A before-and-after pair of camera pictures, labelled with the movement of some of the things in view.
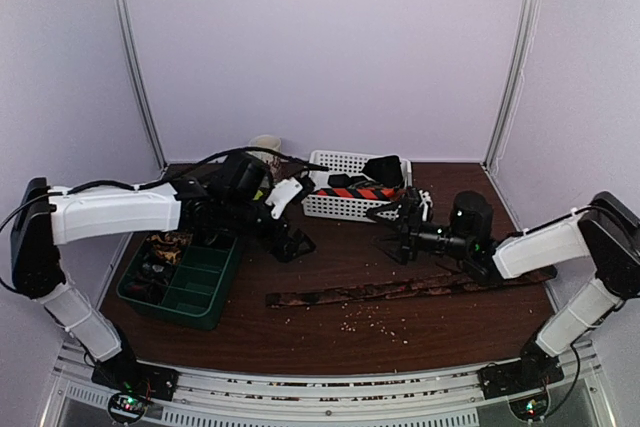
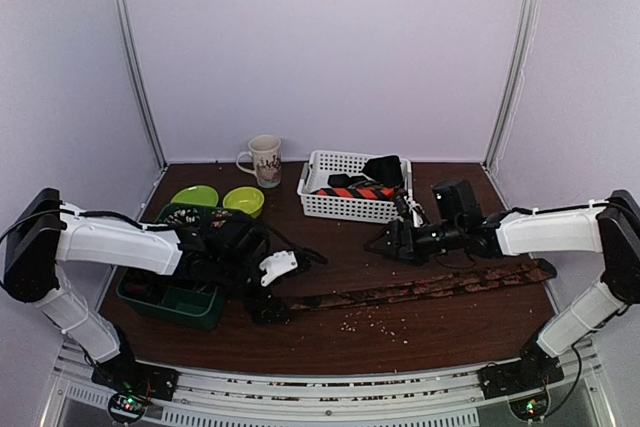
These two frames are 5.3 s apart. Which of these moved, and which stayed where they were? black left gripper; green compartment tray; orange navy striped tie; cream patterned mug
Moved: black left gripper
Stayed: green compartment tray; cream patterned mug; orange navy striped tie
